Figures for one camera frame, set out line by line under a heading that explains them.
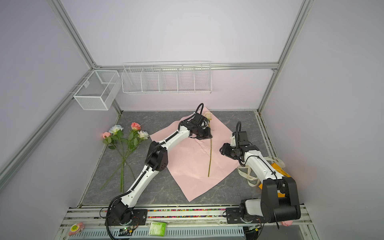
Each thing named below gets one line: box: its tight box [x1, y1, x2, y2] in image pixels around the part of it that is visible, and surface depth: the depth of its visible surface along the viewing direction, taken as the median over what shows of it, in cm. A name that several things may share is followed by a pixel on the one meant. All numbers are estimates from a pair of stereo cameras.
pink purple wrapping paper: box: [149, 106, 241, 202], surface depth 93 cm
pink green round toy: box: [68, 222, 85, 236], surface depth 69 cm
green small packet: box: [148, 221, 167, 237], surface depth 71 cm
